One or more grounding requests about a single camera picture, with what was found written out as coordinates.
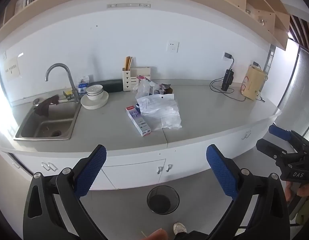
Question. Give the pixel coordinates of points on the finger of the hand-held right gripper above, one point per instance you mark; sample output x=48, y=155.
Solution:
x=268, y=148
x=279, y=132

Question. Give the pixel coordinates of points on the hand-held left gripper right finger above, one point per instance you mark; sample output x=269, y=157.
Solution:
x=220, y=172

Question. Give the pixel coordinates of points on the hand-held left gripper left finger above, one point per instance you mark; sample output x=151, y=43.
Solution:
x=90, y=170

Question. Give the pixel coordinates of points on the black mesh wastebasket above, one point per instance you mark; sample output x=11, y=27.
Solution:
x=163, y=201

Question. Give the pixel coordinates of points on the toothpaste box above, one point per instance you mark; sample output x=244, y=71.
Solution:
x=138, y=120

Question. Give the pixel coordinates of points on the white plastic bag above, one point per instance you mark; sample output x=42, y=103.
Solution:
x=160, y=111

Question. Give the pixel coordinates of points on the clear plastic bag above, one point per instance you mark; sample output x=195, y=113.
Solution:
x=142, y=90

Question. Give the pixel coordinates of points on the person's right hand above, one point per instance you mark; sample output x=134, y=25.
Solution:
x=307, y=192

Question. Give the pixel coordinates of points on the person's left hand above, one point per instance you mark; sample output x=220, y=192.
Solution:
x=157, y=235

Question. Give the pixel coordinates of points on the white base cabinet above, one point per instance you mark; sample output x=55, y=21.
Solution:
x=134, y=170

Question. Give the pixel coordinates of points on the beige printed bag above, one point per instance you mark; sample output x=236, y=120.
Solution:
x=253, y=82

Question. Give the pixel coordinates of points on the steel sink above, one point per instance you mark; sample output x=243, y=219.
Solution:
x=48, y=127

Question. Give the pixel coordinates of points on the white round plate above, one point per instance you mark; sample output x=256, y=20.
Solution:
x=94, y=104

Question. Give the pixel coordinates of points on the dark trouser leg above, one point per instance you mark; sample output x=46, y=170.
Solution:
x=194, y=236

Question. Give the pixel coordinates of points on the white shoe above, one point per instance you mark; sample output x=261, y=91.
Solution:
x=179, y=228

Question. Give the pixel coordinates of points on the white ceramic bowl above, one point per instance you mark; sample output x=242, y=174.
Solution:
x=95, y=97
x=94, y=89

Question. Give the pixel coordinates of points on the dark brown cloth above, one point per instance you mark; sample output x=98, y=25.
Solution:
x=43, y=107

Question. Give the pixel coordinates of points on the yellow sponge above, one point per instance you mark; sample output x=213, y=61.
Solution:
x=68, y=93

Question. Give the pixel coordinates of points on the white blue powder bag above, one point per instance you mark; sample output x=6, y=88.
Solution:
x=83, y=86

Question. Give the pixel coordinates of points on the round sink stopper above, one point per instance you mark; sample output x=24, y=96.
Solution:
x=36, y=101

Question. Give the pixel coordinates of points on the black rolled mat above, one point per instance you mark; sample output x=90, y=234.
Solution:
x=112, y=85

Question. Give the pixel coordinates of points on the black charger plug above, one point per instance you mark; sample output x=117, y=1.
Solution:
x=228, y=55

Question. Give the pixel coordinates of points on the steel faucet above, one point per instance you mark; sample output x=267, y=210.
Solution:
x=69, y=76

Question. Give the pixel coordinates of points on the small brown box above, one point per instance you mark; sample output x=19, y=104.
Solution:
x=169, y=90

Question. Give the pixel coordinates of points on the white utensil holder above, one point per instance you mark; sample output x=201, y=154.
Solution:
x=130, y=80

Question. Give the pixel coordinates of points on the colourful snack wrapper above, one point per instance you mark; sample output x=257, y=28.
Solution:
x=159, y=88

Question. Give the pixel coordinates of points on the pink snack wrapper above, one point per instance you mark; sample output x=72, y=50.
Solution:
x=142, y=78

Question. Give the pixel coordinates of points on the bundle of wooden chopsticks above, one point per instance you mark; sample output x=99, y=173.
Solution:
x=128, y=63

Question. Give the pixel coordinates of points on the black wall plug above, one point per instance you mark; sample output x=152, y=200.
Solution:
x=256, y=63

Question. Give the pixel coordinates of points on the paper wall notice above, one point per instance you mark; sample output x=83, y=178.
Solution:
x=12, y=68

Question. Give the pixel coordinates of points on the white wall socket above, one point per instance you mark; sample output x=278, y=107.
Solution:
x=173, y=46

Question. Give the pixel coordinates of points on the grey wall rail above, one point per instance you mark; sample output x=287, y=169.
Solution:
x=128, y=5

